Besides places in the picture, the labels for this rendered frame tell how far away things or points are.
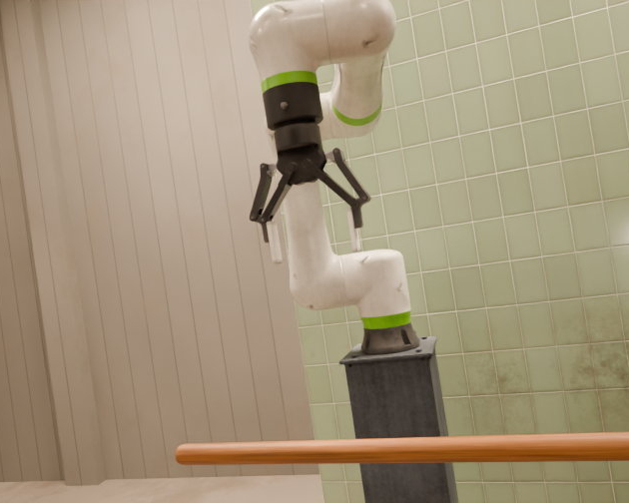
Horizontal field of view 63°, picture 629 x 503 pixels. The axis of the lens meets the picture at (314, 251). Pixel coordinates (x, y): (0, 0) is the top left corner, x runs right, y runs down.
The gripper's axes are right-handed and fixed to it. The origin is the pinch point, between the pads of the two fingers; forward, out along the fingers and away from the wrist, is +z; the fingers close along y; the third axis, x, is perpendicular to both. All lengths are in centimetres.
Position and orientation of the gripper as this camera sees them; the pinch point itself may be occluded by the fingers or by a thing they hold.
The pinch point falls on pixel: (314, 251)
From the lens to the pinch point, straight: 83.9
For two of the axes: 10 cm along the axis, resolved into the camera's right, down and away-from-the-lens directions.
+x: -2.7, 0.6, -9.6
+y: -9.5, 1.4, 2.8
